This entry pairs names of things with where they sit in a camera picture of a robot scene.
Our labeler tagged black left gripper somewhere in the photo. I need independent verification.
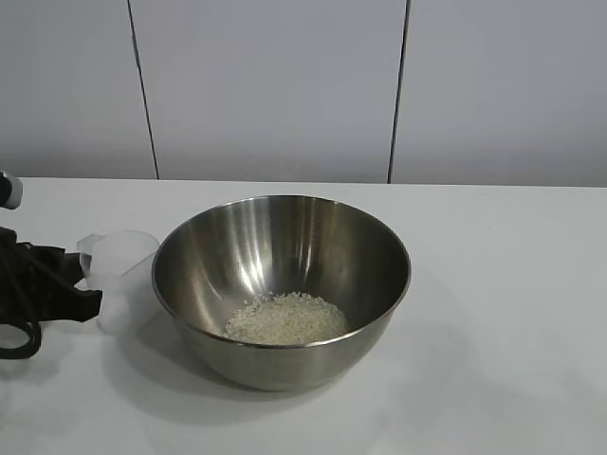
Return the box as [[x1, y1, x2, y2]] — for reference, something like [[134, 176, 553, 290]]
[[0, 226, 103, 329]]

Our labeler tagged clear plastic measuring cup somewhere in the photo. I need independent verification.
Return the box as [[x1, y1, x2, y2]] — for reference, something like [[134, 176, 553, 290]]
[[76, 229, 161, 333]]

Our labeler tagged stainless steel mixing bowl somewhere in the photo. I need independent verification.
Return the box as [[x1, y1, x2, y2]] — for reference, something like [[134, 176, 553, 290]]
[[151, 192, 413, 392]]

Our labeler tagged white uncooked rice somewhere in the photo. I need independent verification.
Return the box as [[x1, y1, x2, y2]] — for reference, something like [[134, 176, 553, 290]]
[[222, 290, 350, 345]]

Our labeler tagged white grey rounded housing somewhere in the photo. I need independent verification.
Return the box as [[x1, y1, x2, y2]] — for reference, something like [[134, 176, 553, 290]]
[[0, 172, 24, 210]]

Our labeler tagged black cable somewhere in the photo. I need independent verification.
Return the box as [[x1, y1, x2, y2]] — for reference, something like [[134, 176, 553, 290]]
[[0, 321, 45, 362]]

